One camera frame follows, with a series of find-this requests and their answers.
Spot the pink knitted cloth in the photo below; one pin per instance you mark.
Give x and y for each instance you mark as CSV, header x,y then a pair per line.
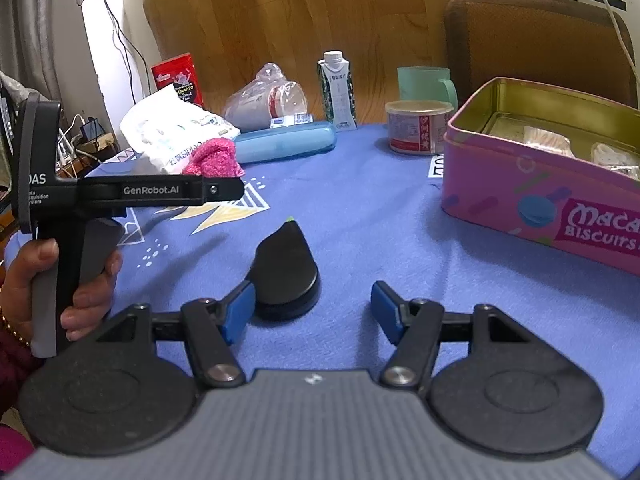
x,y
215,157

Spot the person's magenta clothing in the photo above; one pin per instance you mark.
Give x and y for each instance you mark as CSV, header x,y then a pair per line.
x,y
12,452

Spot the black teardrop-shaped soft pad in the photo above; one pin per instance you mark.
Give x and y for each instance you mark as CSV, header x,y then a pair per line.
x,y
287,275

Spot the green mug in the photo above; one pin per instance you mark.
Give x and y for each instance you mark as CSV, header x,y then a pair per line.
x,y
425,85

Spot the power strip with chargers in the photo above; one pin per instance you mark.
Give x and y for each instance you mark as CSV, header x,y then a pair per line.
x,y
92,142

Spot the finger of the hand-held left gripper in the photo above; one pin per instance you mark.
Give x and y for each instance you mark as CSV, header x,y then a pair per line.
x,y
225,190

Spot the blue soft case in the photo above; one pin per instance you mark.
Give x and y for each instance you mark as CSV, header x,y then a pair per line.
x,y
285,142

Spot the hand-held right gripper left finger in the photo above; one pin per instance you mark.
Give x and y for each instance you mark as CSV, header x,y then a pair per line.
x,y
237,310

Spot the brown chair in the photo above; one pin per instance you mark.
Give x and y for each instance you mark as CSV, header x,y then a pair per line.
x,y
525,45

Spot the wooden board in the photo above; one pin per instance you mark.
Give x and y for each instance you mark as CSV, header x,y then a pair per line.
x,y
250,20

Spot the person's left forearm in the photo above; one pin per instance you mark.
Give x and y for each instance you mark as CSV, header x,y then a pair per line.
x,y
12,370

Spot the large white tissue bag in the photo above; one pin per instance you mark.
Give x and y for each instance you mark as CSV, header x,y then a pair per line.
x,y
165,130

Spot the red box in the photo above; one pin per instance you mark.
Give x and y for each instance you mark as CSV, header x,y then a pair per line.
x,y
175,72

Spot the green and white carton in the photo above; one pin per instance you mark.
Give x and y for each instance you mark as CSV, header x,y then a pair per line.
x,y
340,95

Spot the blue printed tablecloth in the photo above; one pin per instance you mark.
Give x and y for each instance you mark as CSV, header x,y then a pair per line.
x,y
375,220

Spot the clear plastic packet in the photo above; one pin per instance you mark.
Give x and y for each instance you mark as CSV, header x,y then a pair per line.
x,y
615,157

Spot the round red-label container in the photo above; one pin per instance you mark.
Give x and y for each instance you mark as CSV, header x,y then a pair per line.
x,y
415,132

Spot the grey curtain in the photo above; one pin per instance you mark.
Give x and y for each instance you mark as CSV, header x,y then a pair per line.
x,y
30,20

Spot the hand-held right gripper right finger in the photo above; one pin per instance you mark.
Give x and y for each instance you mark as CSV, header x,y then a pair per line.
x,y
387,310

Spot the person's left hand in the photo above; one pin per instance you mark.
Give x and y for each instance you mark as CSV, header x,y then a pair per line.
x,y
20,280

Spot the pink biscuit tin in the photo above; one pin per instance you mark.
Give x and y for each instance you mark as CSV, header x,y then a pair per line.
x,y
500,195

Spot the bagged paper cups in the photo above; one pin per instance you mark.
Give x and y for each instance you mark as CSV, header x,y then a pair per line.
x,y
255,105

